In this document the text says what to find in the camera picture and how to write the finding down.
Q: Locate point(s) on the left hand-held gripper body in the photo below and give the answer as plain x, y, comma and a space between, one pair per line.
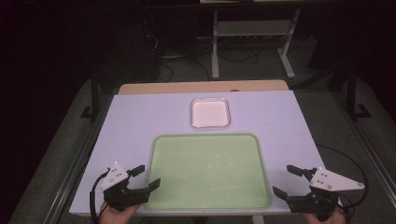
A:
120, 196

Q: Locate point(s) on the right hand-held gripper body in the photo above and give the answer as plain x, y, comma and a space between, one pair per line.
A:
323, 182

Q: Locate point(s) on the person's left hand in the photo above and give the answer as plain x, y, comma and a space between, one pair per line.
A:
115, 215

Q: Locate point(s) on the person's right hand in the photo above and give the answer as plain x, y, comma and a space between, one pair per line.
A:
320, 219

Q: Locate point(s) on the white table leg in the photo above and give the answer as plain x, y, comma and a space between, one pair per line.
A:
258, 219

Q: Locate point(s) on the green plastic tray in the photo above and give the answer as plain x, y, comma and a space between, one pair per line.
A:
208, 171

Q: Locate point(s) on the black metal stand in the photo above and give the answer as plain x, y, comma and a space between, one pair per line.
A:
352, 96
94, 99

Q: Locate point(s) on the white square dish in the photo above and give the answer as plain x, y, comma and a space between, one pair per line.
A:
210, 112

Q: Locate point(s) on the wooden table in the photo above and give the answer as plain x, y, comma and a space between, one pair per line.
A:
202, 87

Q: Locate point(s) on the white metal stand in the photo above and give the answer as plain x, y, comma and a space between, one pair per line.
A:
252, 28

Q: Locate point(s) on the aluminium rail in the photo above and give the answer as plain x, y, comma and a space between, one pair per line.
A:
73, 174
370, 155

